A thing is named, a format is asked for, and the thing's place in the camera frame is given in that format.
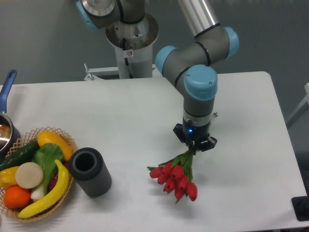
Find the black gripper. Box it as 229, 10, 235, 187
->
173, 120, 217, 155

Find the red tulip bouquet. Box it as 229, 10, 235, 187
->
147, 146, 197, 203

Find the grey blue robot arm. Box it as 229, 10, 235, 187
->
76, 0, 239, 152

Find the dark grey ribbed vase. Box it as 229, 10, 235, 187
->
69, 147, 112, 197

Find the black device at edge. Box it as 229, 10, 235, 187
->
291, 196, 309, 221

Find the yellow banana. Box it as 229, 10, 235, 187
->
18, 159, 70, 219

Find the red fruit in basket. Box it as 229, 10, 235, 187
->
48, 161, 69, 192

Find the green bok choy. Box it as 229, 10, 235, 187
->
31, 143, 64, 202

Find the beige round disc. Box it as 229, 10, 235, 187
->
15, 162, 43, 189

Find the green cucumber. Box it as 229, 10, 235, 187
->
0, 140, 40, 171

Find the orange fruit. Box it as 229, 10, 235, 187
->
3, 185, 30, 209

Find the yellow bell pepper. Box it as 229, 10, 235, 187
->
0, 166, 19, 189

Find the woven wicker basket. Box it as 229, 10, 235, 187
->
0, 127, 76, 222

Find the black pedestal cable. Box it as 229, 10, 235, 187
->
122, 38, 133, 79

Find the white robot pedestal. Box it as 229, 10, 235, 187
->
105, 13, 159, 70

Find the white frame at right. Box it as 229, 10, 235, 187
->
286, 83, 309, 129

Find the white metal bracket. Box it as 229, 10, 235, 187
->
84, 63, 157, 81

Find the blue handled saucepan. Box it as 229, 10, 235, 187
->
0, 70, 20, 163

